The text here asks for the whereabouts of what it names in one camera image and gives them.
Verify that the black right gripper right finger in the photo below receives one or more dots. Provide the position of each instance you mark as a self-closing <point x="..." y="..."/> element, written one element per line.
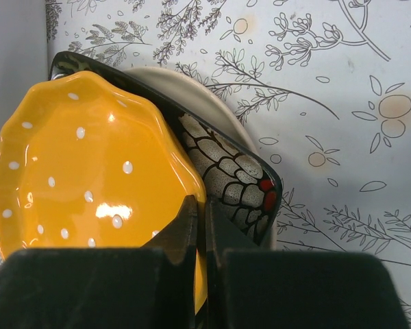
<point x="252" y="287"/>

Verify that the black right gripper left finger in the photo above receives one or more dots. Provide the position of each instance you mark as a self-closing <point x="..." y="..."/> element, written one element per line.
<point x="147" y="287"/>

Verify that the yellow plate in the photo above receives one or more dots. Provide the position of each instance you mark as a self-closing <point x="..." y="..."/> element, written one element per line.
<point x="86" y="164"/>

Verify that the black square patterned plate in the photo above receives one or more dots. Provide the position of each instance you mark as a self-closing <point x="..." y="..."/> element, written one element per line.
<point x="226" y="161"/>

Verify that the pink bottom plate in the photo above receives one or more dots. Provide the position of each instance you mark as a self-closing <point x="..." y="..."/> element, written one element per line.
<point x="209" y="103"/>

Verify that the floral tablecloth mat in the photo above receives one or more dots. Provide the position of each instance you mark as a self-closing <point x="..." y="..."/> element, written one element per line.
<point x="323" y="89"/>

